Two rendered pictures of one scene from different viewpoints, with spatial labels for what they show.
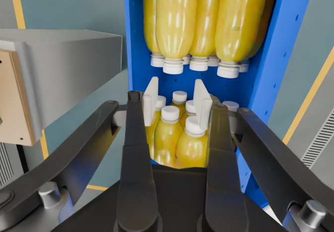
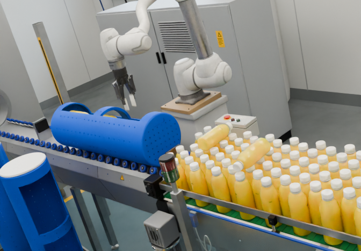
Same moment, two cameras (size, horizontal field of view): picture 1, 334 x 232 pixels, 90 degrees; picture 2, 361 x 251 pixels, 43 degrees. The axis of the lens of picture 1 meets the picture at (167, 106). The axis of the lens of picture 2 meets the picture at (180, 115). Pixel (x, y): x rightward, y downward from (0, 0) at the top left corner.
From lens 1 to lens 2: 245 cm
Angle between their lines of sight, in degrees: 51
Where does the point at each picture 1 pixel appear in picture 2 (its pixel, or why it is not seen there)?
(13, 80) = (181, 109)
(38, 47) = (194, 127)
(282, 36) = (123, 121)
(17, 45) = (191, 116)
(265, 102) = (112, 121)
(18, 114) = (172, 107)
